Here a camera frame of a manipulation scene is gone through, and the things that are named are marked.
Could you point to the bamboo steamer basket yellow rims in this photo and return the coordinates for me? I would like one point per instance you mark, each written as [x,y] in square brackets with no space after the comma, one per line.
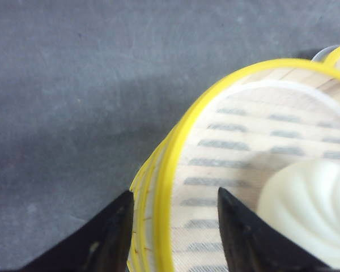
[152,186]

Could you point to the white mesh steamer liner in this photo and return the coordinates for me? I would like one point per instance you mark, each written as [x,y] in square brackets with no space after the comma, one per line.
[241,138]

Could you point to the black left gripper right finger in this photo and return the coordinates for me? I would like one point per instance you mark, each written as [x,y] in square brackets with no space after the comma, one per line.
[250,244]

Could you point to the far right bamboo steamer basket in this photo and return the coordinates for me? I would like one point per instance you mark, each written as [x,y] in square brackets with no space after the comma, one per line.
[329,56]

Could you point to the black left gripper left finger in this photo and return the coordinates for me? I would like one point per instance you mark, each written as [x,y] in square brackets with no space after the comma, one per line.
[102,244]

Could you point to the white steamed bun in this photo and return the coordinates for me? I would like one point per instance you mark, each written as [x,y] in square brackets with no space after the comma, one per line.
[302,202]

